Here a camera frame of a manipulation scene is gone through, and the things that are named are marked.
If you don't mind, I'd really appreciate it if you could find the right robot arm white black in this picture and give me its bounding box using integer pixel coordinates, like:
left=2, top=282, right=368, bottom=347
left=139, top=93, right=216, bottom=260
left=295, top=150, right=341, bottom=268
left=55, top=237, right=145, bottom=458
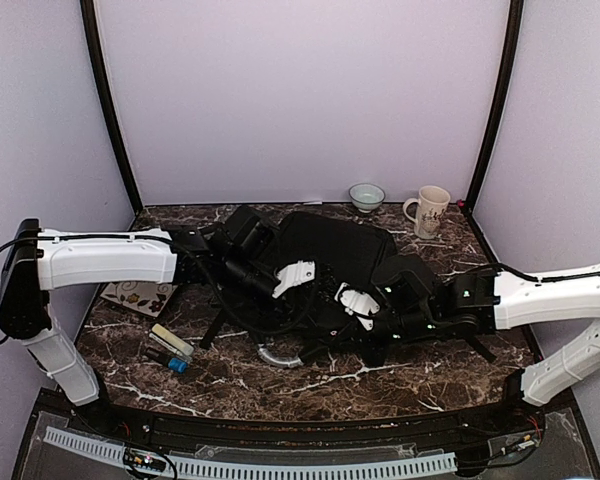
left=357, top=255, right=600, bottom=434

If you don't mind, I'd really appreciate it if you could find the black frame post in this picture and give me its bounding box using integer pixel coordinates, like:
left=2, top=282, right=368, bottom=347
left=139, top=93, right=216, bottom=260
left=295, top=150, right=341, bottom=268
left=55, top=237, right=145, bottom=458
left=464, top=0, right=525, bottom=214
left=79, top=0, right=144, bottom=215

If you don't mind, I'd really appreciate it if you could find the white slotted cable duct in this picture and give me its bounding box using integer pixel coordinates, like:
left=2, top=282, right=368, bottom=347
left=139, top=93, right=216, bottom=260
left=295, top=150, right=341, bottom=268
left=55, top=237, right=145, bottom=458
left=43, top=427, right=458, bottom=479

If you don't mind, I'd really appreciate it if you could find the small white blue bowl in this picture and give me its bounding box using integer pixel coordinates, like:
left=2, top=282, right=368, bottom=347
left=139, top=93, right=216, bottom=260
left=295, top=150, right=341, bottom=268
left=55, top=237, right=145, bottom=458
left=349, top=183, right=385, bottom=214

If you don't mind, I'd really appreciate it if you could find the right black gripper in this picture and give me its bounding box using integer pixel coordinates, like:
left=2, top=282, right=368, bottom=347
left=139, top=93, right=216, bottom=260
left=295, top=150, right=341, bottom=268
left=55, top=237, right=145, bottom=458
left=331, top=296, right=439, bottom=367

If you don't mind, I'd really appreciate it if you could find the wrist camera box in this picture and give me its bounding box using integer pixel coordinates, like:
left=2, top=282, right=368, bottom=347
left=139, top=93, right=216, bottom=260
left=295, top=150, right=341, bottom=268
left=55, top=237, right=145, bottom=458
left=371, top=254, right=440, bottom=313
left=224, top=205, right=278, bottom=259

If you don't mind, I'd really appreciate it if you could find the black blue marker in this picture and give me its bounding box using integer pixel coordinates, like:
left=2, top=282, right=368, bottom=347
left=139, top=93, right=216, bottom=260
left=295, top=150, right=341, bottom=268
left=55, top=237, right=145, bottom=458
left=143, top=347, right=188, bottom=374

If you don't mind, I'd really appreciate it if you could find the cream mug with print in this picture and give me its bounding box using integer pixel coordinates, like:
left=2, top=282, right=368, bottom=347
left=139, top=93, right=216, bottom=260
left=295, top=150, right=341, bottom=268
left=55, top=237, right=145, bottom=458
left=402, top=185, right=451, bottom=240

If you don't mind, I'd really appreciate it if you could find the black front rail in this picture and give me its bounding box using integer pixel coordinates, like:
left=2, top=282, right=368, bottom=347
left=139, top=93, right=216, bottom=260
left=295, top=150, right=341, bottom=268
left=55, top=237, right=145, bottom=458
left=39, top=384, right=576, bottom=451

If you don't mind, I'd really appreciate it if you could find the small circuit board right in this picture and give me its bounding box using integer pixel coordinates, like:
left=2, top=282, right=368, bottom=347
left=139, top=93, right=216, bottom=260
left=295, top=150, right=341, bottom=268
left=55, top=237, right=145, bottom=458
left=498, top=434, right=539, bottom=456

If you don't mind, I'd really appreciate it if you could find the right black frame post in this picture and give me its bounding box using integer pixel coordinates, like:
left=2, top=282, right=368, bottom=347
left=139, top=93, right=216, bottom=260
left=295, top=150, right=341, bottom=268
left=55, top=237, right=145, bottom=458
left=464, top=0, right=525, bottom=214

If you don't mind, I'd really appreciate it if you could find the small circuit board left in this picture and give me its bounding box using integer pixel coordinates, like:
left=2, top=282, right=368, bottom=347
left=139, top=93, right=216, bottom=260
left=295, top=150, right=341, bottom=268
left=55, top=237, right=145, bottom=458
left=122, top=449, right=167, bottom=474

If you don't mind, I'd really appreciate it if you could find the small circuit board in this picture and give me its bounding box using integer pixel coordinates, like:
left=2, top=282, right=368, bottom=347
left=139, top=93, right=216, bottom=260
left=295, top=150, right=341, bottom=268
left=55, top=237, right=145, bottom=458
left=122, top=449, right=167, bottom=474
left=498, top=434, right=539, bottom=456

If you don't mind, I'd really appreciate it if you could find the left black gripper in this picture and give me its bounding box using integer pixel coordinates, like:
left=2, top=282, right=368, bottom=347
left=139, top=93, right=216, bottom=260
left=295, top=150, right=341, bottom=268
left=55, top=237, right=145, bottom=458
left=220, top=251, right=319, bottom=331

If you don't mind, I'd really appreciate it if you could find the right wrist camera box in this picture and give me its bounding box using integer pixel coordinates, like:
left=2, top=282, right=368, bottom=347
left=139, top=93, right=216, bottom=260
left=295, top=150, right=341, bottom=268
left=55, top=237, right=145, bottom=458
left=371, top=254, right=440, bottom=313

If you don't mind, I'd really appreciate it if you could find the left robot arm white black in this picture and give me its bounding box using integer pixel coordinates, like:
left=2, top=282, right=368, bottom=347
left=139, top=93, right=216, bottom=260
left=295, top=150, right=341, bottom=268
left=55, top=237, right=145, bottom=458
left=0, top=219, right=296, bottom=436

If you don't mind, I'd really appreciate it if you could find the black student backpack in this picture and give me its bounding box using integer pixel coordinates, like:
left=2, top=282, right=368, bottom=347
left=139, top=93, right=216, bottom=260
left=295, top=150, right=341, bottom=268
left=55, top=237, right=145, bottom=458
left=201, top=212, right=404, bottom=368

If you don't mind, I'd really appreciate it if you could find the floral square coaster mat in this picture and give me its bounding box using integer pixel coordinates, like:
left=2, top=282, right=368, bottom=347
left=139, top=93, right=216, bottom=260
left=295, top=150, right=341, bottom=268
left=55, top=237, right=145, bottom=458
left=100, top=281, right=178, bottom=318

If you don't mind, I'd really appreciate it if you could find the cream eraser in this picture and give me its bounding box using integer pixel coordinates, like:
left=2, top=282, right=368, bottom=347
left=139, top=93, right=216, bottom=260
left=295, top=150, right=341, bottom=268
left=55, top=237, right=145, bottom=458
left=151, top=324, right=194, bottom=356

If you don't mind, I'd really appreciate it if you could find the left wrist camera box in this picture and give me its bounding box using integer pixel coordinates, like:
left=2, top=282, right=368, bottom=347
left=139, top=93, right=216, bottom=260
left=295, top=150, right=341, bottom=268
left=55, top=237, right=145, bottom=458
left=224, top=205, right=278, bottom=259

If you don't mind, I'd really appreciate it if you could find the left black frame post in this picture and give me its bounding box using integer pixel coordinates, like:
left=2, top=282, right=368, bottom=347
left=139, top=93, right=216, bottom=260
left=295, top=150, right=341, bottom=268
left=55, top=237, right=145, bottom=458
left=79, top=0, right=144, bottom=215

